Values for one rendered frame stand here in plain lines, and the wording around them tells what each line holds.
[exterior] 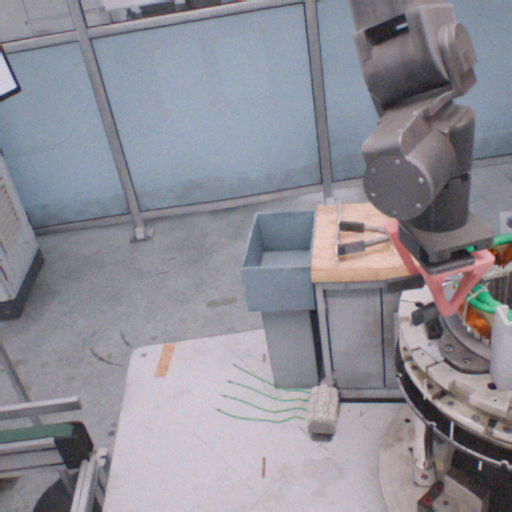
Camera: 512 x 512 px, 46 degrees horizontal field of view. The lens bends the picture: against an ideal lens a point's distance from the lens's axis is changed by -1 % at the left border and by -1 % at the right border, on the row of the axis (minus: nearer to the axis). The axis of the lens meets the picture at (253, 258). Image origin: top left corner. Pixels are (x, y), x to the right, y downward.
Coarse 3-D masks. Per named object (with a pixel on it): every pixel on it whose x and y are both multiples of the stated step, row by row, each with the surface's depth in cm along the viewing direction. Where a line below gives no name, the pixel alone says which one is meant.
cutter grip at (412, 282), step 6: (402, 276) 65; (408, 276) 65; (414, 276) 65; (420, 276) 65; (390, 282) 65; (396, 282) 65; (402, 282) 65; (408, 282) 65; (414, 282) 65; (420, 282) 65; (390, 288) 65; (396, 288) 65; (402, 288) 65; (408, 288) 65; (414, 288) 65; (420, 288) 65
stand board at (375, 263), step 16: (320, 208) 103; (336, 208) 102; (352, 208) 101; (368, 208) 101; (320, 224) 99; (336, 224) 98; (368, 224) 96; (320, 240) 95; (352, 240) 93; (320, 256) 91; (352, 256) 90; (368, 256) 89; (384, 256) 88; (320, 272) 88; (336, 272) 88; (352, 272) 88; (368, 272) 87; (384, 272) 87; (400, 272) 86
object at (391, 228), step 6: (390, 222) 63; (396, 222) 63; (384, 228) 63; (390, 228) 63; (396, 228) 62; (390, 234) 62; (396, 234) 62; (396, 240) 63; (396, 246) 63; (402, 246) 63; (402, 252) 63; (408, 252) 64; (402, 258) 64; (408, 258) 64; (408, 264) 64; (414, 264) 65; (408, 270) 65; (414, 270) 65; (420, 270) 66
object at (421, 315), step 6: (426, 306) 60; (432, 306) 60; (414, 312) 60; (420, 312) 60; (426, 312) 60; (432, 312) 61; (438, 312) 61; (414, 318) 60; (420, 318) 60; (426, 318) 61; (414, 324) 60; (420, 324) 61
